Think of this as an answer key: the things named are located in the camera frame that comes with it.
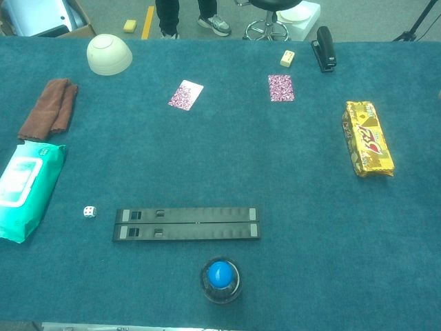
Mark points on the white round plate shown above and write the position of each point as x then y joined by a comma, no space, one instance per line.
293,16

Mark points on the black plastic rail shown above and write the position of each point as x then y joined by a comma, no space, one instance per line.
189,214
189,231

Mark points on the yellow sponge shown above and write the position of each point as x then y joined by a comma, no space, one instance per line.
130,25

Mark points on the yellow floor tape strip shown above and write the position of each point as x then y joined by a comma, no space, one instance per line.
148,22

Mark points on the white panel in box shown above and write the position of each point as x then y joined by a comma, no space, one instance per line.
38,15

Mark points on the white die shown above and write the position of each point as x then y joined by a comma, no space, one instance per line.
90,211

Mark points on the black stool with chrome base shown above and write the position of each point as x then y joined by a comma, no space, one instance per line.
268,20

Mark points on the blue ball in cup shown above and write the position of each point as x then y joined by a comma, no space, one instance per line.
220,279

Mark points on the yellow eraser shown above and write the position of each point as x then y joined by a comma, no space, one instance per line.
287,58

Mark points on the dark trouser leg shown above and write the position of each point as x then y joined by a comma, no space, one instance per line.
207,7
167,15

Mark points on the grey white sneaker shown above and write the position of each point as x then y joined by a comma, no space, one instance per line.
215,25
170,34

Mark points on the red patterned playing card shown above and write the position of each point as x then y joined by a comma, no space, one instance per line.
281,88
186,94

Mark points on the white foam box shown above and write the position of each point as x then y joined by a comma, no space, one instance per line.
310,19

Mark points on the cream upturned bowl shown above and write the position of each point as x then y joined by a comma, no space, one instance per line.
108,55

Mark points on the yellow biscuit pack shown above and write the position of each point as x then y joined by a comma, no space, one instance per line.
367,139

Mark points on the white metal robot base frame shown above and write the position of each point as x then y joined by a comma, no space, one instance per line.
79,327

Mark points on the green wet wipes pack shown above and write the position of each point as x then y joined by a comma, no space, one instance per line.
29,189

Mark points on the brown folded cloth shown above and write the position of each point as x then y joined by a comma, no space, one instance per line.
48,110

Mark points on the cardboard box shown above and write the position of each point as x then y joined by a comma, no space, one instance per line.
77,31

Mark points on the black tripod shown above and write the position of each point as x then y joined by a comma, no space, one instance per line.
417,24

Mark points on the black stapler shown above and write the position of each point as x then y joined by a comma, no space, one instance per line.
325,50

